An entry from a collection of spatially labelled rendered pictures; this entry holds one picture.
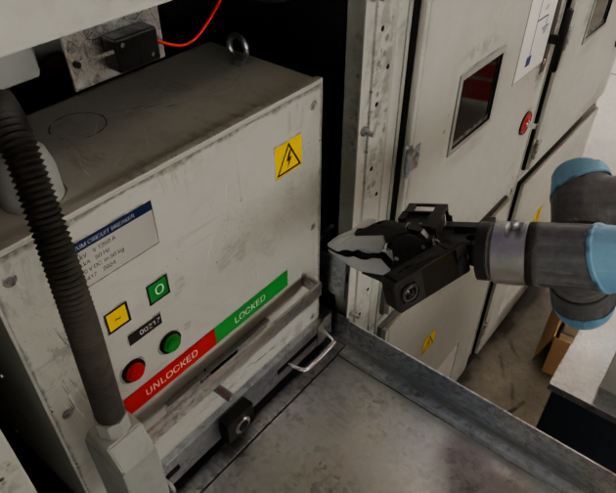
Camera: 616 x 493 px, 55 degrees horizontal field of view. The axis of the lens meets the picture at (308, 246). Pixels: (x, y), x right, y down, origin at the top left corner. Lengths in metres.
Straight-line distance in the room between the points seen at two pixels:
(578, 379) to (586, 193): 0.59
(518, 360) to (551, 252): 1.68
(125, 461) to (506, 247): 0.48
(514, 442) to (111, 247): 0.73
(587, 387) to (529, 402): 0.92
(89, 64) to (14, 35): 0.09
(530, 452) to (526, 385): 1.22
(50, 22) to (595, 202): 0.65
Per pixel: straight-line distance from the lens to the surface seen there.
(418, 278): 0.69
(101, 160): 0.70
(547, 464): 1.09
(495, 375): 2.30
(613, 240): 0.70
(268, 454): 1.04
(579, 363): 1.39
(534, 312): 2.56
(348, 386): 1.11
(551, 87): 1.65
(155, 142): 0.72
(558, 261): 0.70
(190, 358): 0.86
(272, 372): 1.05
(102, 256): 0.66
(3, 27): 0.49
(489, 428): 1.10
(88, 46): 0.56
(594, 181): 0.86
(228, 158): 0.74
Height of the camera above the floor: 1.74
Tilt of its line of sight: 40 degrees down
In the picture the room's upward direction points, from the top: straight up
